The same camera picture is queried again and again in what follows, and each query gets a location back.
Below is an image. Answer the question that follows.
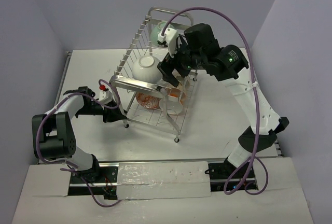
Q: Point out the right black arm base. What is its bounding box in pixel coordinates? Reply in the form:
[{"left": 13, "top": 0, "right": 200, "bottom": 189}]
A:
[{"left": 204, "top": 159, "right": 258, "bottom": 192}]

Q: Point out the steel two-tier dish rack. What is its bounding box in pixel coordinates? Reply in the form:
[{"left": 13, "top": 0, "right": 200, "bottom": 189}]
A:
[{"left": 109, "top": 7, "right": 198, "bottom": 143}]

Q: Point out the aluminium table edge rail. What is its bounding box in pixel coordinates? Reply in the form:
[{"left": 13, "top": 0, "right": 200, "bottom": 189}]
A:
[{"left": 54, "top": 51, "right": 73, "bottom": 105}]

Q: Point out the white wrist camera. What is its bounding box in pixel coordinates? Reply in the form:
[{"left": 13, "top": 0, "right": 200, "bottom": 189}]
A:
[
  {"left": 99, "top": 85, "right": 113, "bottom": 104},
  {"left": 157, "top": 27, "right": 179, "bottom": 57}
]

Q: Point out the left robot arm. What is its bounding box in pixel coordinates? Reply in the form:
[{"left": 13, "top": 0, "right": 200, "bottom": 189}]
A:
[{"left": 32, "top": 86, "right": 126, "bottom": 183}]

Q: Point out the red patterned bowl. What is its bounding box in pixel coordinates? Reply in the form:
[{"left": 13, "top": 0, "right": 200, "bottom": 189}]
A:
[{"left": 135, "top": 92, "right": 159, "bottom": 109}]

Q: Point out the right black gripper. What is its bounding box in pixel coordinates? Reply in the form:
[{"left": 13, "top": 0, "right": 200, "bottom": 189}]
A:
[{"left": 157, "top": 35, "right": 205, "bottom": 87}]

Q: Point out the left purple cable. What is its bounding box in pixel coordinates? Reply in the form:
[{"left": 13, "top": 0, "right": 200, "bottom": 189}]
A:
[{"left": 35, "top": 79, "right": 122, "bottom": 207}]

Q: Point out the white bowl pink rim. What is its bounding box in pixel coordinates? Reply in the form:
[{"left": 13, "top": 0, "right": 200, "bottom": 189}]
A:
[{"left": 167, "top": 89, "right": 186, "bottom": 115}]

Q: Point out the pale green bowl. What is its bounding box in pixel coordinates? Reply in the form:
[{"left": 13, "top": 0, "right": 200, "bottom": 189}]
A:
[{"left": 150, "top": 21, "right": 167, "bottom": 48}]

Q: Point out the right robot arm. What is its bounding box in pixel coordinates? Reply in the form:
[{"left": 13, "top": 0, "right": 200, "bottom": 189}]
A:
[{"left": 157, "top": 23, "right": 289, "bottom": 178}]

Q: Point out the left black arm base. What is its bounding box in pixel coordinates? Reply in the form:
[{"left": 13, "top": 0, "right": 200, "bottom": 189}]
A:
[{"left": 68, "top": 165, "right": 118, "bottom": 200}]

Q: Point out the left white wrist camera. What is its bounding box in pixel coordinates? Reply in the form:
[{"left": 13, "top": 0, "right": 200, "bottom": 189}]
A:
[{"left": 99, "top": 85, "right": 113, "bottom": 104}]

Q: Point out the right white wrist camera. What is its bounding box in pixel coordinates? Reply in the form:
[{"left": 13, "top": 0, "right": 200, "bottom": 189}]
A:
[{"left": 157, "top": 27, "right": 179, "bottom": 57}]

